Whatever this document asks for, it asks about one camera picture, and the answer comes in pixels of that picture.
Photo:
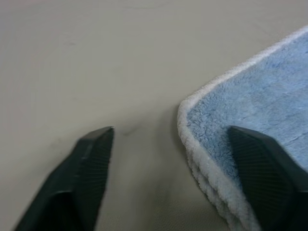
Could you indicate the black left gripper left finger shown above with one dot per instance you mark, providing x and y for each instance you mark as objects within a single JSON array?
[{"x": 79, "y": 183}]

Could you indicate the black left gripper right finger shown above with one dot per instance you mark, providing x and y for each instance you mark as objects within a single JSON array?
[{"x": 267, "y": 178}]

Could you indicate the blue towel with white edge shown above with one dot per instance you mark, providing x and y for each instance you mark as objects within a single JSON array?
[{"x": 260, "y": 96}]

